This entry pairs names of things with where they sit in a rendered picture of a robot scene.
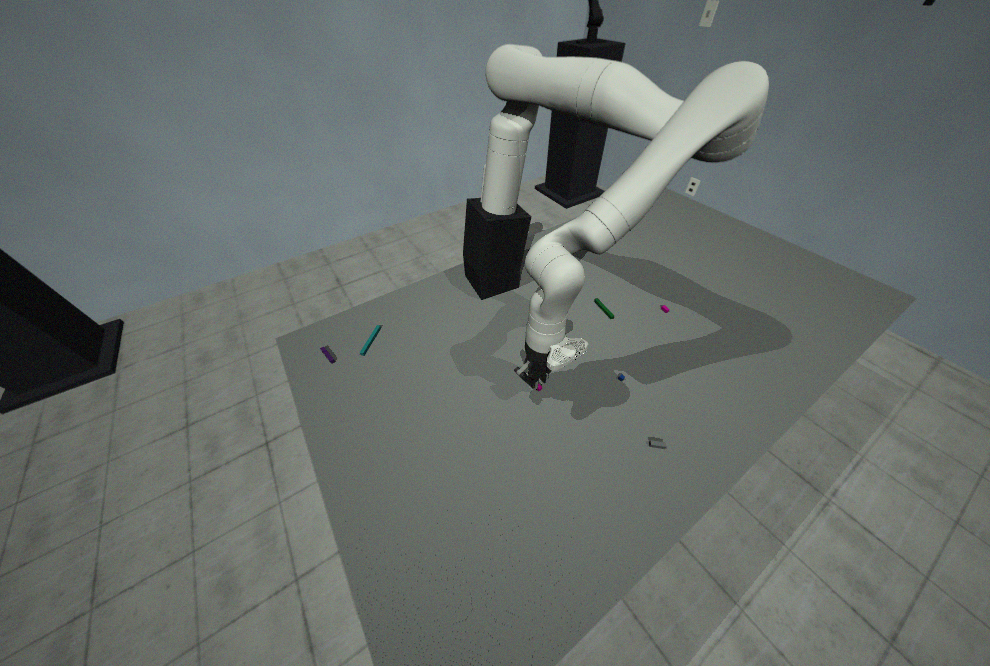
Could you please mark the green rod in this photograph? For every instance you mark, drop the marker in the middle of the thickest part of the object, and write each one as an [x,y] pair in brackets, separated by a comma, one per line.
[604,308]

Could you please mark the turquoise rod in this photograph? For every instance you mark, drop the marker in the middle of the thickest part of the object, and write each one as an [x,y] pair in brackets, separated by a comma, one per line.
[370,340]

